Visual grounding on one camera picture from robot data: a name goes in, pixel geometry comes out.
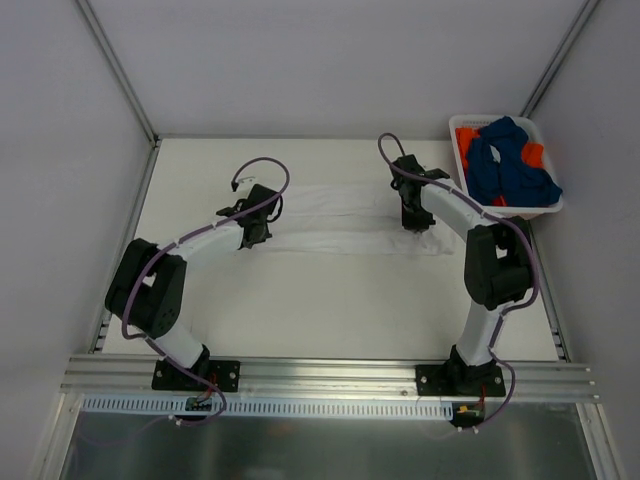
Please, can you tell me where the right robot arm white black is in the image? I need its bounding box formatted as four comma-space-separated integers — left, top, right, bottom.
390, 154, 534, 396

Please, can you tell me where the white slotted cable duct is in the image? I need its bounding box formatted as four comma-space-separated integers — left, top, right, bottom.
81, 394, 453, 421

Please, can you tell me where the aluminium mounting rail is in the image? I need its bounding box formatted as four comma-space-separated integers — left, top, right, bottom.
60, 354, 601, 404

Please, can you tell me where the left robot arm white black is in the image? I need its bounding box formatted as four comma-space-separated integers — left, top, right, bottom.
105, 184, 282, 390

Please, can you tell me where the white t shirt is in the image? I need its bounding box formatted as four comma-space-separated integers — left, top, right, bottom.
257, 184, 460, 256

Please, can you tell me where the blue t shirt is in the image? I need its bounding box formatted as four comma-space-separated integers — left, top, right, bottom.
466, 116, 562, 208

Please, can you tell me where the orange t shirt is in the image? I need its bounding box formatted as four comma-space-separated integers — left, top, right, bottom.
455, 127, 544, 180

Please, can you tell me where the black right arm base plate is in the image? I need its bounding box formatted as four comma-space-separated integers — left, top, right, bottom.
415, 362, 506, 398

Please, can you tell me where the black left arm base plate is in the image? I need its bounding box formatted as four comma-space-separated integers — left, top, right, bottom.
151, 358, 241, 393

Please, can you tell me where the aluminium frame post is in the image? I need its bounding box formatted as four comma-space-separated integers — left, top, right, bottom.
73, 0, 159, 146
520, 0, 602, 118

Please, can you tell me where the aluminium frame post left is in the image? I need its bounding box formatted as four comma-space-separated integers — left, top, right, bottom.
73, 0, 159, 146

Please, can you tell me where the aluminium frame post right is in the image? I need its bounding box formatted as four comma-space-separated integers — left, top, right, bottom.
520, 0, 602, 118

